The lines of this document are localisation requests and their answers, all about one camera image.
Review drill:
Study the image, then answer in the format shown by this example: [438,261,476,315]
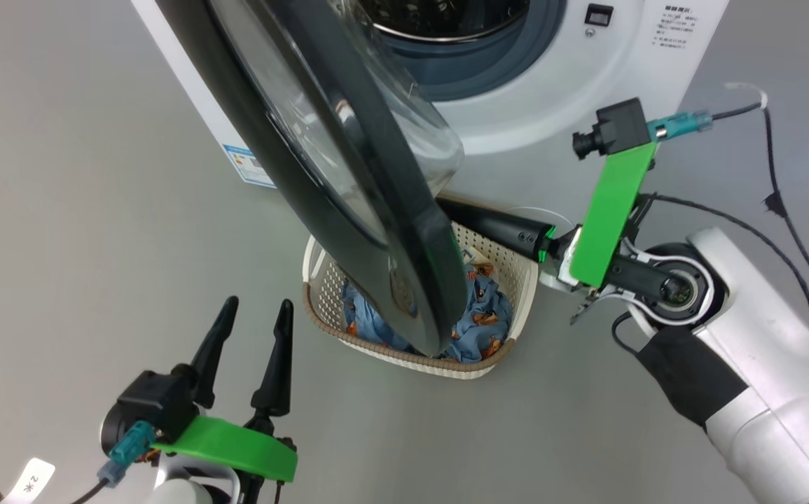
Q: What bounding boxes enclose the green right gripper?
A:
[436,142,659,326]

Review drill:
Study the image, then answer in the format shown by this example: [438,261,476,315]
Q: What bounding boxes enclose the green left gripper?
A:
[152,295,298,504]

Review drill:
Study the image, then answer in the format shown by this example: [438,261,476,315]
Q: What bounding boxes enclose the blue bear print clothing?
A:
[342,260,513,363]

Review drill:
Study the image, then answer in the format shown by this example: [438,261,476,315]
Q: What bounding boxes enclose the black glass washing machine door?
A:
[155,0,469,358]

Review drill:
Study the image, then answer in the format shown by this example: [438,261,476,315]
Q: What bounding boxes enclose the cream perforated laundry basket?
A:
[303,198,539,380]

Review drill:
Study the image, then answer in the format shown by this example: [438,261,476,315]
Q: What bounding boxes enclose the grey rubber door gasket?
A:
[376,0,567,102]

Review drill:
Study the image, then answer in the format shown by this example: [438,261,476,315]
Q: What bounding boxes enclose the white front-load washing machine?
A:
[131,0,731,188]

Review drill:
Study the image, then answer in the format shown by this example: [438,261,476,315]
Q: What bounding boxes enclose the steel washing machine drum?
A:
[359,0,531,43]

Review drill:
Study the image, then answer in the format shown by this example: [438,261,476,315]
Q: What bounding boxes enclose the black door latch socket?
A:
[584,3,615,37]

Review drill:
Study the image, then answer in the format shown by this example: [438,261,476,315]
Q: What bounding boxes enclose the blue energy label sticker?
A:
[223,145,277,188]

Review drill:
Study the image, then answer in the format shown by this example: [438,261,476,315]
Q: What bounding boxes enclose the small printed text label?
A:
[651,13,699,51]

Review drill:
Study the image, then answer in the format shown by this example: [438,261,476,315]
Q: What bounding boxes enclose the left camera cable teal plug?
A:
[0,420,155,504]

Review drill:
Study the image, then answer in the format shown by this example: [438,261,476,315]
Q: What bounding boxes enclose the camera cable teal plug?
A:
[648,101,809,351]
[0,420,155,504]

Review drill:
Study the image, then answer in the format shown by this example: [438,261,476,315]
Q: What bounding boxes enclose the right camera cable teal plug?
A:
[648,101,809,351]

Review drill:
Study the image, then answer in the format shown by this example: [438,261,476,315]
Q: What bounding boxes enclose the white paper cable tag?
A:
[1,457,56,504]

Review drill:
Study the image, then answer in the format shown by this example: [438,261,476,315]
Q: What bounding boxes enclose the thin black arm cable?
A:
[639,194,809,375]

